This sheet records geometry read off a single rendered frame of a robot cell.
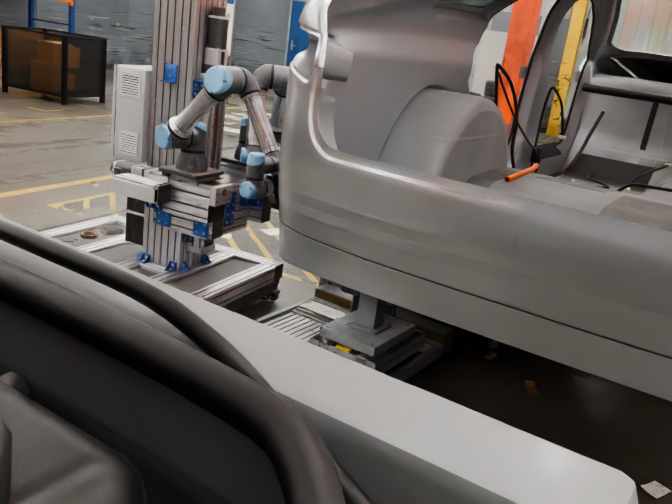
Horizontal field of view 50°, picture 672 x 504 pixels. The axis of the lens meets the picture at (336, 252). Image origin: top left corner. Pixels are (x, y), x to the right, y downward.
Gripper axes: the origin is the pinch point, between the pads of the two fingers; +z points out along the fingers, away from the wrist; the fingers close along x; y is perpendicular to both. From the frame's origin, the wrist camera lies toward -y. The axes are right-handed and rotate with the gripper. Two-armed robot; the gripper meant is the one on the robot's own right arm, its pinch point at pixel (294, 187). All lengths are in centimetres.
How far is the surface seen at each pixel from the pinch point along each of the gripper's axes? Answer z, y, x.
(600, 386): 94, -83, -136
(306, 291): 79, -83, 39
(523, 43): 255, 79, -3
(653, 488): 17, -83, -176
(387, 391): -231, 53, -174
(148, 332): -237, 54, -161
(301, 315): 34, -77, 10
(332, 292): 61, -70, 9
